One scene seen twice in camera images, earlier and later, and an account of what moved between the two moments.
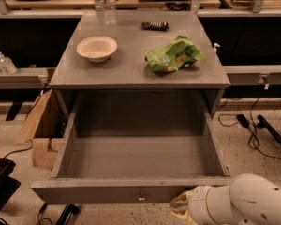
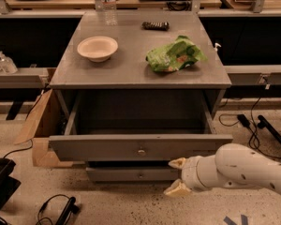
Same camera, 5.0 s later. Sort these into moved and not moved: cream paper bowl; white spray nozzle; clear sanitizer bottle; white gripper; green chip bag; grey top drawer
Moved: grey top drawer; white gripper
Not moved: cream paper bowl; white spray nozzle; clear sanitizer bottle; green chip bag
